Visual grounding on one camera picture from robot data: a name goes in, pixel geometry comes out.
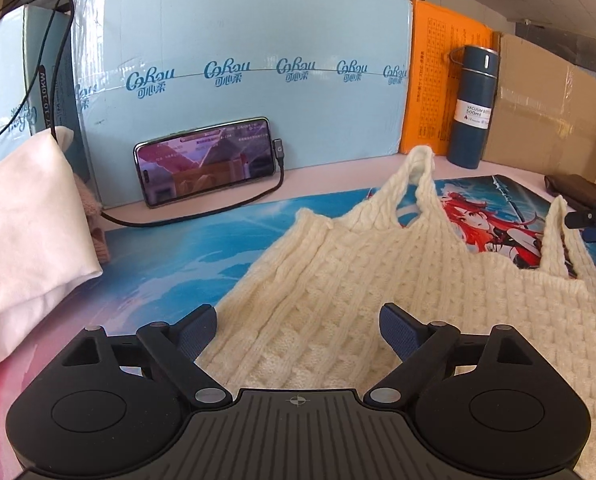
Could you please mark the anime printed desk mat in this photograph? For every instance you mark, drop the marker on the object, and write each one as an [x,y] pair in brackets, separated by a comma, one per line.
[157,275]

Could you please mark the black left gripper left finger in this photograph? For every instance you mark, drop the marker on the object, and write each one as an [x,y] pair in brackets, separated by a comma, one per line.
[108,404]

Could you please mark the brown cardboard box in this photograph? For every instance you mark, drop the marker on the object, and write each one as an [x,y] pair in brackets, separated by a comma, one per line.
[544,114]

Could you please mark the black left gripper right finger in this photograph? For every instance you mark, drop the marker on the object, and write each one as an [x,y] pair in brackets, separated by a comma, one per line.
[486,404]

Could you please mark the pink knitted garment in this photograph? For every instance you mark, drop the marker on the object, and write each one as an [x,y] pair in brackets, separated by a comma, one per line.
[93,215]

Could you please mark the folded dark brown garment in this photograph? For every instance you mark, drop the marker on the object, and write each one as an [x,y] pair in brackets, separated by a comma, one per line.
[573,190]

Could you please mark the cream knitted vest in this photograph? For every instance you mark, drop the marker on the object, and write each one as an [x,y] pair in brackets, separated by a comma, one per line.
[305,315]

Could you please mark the white cloth bag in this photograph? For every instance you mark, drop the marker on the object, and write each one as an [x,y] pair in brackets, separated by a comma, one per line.
[46,247]

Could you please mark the large light blue box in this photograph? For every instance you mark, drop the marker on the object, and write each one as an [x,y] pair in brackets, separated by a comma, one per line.
[329,75]

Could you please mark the dark blue thermos bottle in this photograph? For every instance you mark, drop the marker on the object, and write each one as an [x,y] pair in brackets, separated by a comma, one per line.
[473,109]

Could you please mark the black smartphone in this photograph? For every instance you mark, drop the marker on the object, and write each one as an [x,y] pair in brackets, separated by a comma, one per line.
[204,160]

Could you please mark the orange cardboard box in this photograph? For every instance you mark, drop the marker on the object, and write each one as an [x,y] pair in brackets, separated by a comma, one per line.
[438,35]

